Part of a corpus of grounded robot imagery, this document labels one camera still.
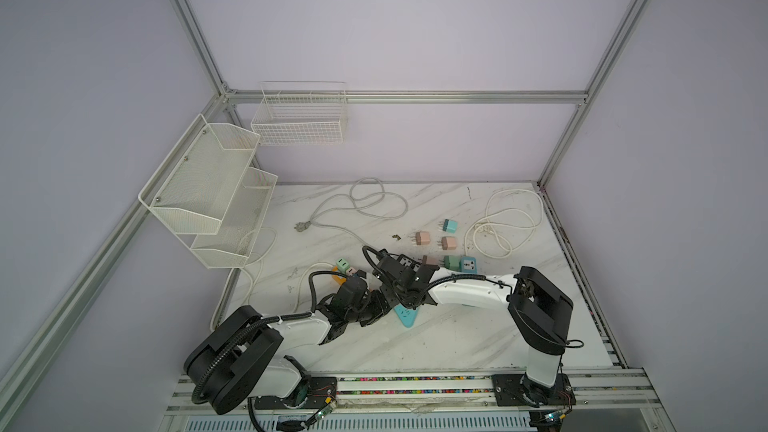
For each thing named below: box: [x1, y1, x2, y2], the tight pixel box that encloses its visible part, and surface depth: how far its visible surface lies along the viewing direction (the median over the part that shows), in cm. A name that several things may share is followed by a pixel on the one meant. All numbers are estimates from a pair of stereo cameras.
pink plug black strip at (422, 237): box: [415, 231, 430, 245], surface depth 106 cm
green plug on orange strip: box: [336, 257, 350, 274], surface depth 92 cm
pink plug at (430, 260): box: [422, 255, 439, 265], surface depth 99 cm
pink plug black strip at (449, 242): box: [441, 236, 458, 250], surface depth 103 cm
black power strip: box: [397, 254, 421, 272], surface depth 97 cm
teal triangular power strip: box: [394, 304, 419, 328], surface depth 86 cm
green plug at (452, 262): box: [444, 255, 460, 270], surface depth 98 cm
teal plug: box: [442, 219, 459, 234], surface depth 107 cm
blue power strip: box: [459, 256, 478, 274], surface depth 97 cm
